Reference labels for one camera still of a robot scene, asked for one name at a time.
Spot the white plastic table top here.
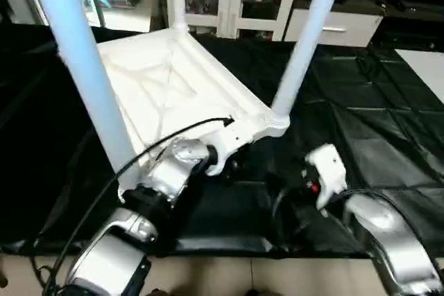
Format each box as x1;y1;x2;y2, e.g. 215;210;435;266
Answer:
59;27;291;200

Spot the black work mat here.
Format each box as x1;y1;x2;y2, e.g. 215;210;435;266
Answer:
0;22;444;259

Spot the white drawer unit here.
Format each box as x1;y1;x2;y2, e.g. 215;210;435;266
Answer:
284;8;384;49

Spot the white flat board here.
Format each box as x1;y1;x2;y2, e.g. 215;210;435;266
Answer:
395;48;444;103

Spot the white glass door cabinet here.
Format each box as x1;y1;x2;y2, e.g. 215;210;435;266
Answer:
163;0;305;42

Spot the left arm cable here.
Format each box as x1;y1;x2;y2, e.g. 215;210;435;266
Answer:
31;117;235;296

